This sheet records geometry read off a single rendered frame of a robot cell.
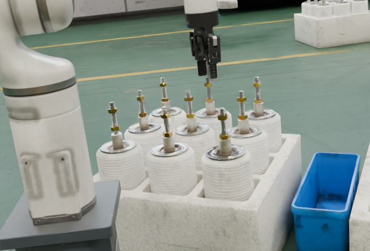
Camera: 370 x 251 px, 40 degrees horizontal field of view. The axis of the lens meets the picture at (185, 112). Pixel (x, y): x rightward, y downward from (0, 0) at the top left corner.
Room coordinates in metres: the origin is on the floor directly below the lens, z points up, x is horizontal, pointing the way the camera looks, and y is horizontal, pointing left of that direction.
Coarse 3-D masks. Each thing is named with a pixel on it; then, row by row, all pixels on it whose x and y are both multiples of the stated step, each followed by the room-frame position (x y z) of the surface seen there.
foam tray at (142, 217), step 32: (288, 160) 1.03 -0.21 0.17; (128, 192) 0.93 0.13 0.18; (192, 192) 0.90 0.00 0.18; (256, 192) 0.87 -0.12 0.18; (288, 192) 1.01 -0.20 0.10; (128, 224) 0.91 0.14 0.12; (160, 224) 0.88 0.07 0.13; (192, 224) 0.85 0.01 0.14; (224, 224) 0.83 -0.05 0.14; (256, 224) 0.80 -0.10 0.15; (288, 224) 1.00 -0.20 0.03
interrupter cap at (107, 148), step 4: (124, 140) 1.03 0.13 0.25; (128, 140) 1.03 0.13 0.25; (132, 140) 1.02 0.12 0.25; (104, 144) 1.02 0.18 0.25; (108, 144) 1.02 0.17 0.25; (112, 144) 1.02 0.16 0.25; (124, 144) 1.02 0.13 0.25; (128, 144) 1.01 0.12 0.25; (132, 144) 1.00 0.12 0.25; (136, 144) 1.00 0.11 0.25; (100, 148) 1.00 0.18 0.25; (104, 148) 1.00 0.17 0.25; (108, 148) 1.00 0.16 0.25; (112, 148) 1.00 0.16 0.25; (124, 148) 0.98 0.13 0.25; (128, 148) 0.98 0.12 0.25; (132, 148) 0.98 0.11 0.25; (104, 152) 0.98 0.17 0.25; (108, 152) 0.97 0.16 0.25; (112, 152) 0.97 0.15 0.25; (116, 152) 0.97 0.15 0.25; (120, 152) 0.97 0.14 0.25
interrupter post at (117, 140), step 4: (120, 132) 1.01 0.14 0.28; (112, 136) 1.00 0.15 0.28; (116, 136) 0.99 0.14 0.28; (120, 136) 1.00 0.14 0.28; (112, 140) 1.00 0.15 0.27; (116, 140) 0.99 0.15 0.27; (120, 140) 1.00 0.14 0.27; (116, 144) 0.99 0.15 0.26; (120, 144) 0.99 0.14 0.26; (116, 148) 0.99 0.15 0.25; (120, 148) 0.99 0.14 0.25
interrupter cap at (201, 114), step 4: (216, 108) 1.20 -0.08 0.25; (196, 112) 1.18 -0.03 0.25; (200, 112) 1.18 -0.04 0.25; (204, 112) 1.18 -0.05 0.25; (216, 112) 1.17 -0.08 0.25; (196, 116) 1.16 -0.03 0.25; (200, 116) 1.14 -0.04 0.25; (204, 116) 1.14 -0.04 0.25; (208, 116) 1.14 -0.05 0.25; (212, 116) 1.13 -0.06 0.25; (216, 116) 1.13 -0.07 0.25
